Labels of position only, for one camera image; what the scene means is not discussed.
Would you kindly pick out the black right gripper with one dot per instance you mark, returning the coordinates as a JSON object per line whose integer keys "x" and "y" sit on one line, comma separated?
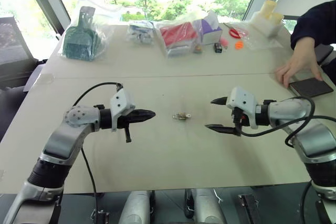
{"x": 239, "y": 119}

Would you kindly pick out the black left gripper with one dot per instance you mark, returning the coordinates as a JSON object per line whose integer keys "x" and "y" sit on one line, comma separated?
{"x": 128, "y": 122}

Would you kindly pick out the dark blue sleeved forearm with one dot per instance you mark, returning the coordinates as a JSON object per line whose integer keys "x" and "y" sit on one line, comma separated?
{"x": 315, "y": 22}

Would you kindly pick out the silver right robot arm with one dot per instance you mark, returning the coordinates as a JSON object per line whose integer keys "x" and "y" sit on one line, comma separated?
{"x": 312, "y": 140}

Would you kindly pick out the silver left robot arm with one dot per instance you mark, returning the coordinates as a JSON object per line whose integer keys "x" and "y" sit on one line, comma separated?
{"x": 68, "y": 134}

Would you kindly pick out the person's bare hand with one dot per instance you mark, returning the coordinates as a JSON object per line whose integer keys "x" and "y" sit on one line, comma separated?
{"x": 299, "y": 64}

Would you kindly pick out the small metal clip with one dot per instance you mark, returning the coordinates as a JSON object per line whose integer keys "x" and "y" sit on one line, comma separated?
{"x": 179, "y": 116}

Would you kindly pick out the small black box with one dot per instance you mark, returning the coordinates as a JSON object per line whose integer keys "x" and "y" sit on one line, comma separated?
{"x": 218, "y": 48}

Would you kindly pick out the small brown and grey object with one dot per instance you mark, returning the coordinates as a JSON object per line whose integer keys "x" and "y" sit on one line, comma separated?
{"x": 197, "y": 48}

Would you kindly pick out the small orange round object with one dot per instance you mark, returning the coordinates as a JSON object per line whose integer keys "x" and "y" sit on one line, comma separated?
{"x": 239, "y": 45}

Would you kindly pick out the small pink object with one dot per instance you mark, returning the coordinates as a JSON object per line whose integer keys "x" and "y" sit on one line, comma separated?
{"x": 224, "y": 42}

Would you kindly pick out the clear empty plastic bag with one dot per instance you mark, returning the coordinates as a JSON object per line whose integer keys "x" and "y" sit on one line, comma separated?
{"x": 258, "y": 41}

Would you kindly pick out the clear bag with small parts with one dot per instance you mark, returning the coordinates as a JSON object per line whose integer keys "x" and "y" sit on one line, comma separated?
{"x": 140, "y": 33}

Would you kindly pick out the red box in plastic bag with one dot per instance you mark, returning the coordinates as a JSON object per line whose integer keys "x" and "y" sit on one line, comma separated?
{"x": 178, "y": 37}

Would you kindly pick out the purple and white tissue box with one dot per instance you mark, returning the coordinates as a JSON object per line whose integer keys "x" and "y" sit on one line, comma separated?
{"x": 208, "y": 28}

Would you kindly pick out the silver rounded shape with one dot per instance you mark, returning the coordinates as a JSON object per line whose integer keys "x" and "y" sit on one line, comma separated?
{"x": 136, "y": 208}
{"x": 207, "y": 208}

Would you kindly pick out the black flat tablet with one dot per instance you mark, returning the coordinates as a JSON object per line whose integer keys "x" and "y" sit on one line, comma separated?
{"x": 311, "y": 87}

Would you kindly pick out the green scoop in plastic bag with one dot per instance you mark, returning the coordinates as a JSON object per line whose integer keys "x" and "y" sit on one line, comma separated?
{"x": 78, "y": 37}

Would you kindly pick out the clear plastic tape piece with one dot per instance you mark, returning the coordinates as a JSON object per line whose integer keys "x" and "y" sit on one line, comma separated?
{"x": 47, "y": 78}

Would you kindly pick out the grey and black chair armrest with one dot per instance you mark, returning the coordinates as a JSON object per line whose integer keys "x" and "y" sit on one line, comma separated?
{"x": 325, "y": 53}

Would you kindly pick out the black office chair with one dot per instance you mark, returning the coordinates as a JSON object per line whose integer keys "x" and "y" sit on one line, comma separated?
{"x": 13, "y": 53}

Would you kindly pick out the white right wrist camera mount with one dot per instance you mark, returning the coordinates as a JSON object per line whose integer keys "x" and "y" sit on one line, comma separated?
{"x": 241, "y": 98}

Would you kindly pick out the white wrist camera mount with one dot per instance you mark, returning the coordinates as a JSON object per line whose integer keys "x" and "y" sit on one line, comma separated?
{"x": 120, "y": 103}
{"x": 241, "y": 98}

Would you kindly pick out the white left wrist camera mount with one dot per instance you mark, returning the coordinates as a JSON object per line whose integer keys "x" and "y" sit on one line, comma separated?
{"x": 120, "y": 103}

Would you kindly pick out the black metal bracket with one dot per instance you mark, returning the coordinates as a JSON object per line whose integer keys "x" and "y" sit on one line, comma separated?
{"x": 99, "y": 216}
{"x": 249, "y": 208}

